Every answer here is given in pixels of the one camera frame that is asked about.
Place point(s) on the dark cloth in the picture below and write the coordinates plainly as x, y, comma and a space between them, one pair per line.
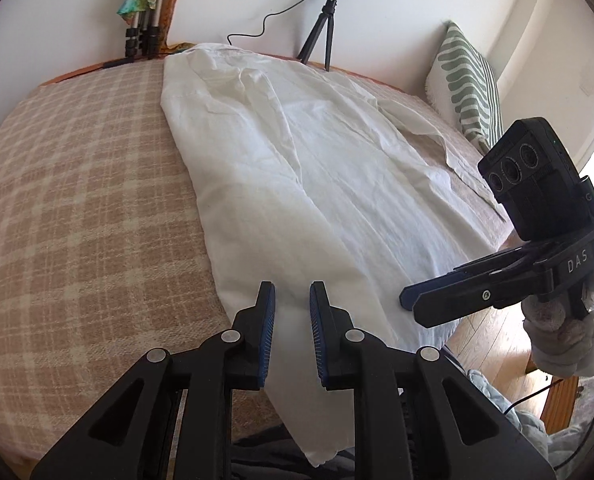
262, 455

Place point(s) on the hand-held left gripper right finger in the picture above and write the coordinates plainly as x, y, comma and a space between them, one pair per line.
318, 330

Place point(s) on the grey blue cloth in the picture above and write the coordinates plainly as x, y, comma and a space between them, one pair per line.
497, 400

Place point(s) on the white shirt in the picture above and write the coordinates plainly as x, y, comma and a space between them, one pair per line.
302, 160

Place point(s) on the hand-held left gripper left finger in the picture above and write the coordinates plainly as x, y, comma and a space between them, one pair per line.
269, 330

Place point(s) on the orange floral bed sheet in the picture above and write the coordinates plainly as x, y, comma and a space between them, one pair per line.
77, 74

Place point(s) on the folded light stand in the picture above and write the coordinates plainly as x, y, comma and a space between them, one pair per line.
139, 35

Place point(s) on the wooden post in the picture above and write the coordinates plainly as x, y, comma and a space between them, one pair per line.
173, 5

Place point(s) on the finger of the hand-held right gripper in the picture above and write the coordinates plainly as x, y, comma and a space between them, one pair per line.
407, 297
452, 300

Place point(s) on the beige plaid blanket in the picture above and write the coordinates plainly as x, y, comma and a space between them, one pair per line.
77, 210

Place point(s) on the green patterned white pillow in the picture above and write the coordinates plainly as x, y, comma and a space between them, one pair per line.
464, 80

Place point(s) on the black tabletop tripod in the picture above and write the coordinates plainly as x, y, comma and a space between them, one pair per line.
329, 12

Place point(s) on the person's right hand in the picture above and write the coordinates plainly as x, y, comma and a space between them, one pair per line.
552, 330

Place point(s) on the wooden furniture panel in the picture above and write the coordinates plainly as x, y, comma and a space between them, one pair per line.
562, 405

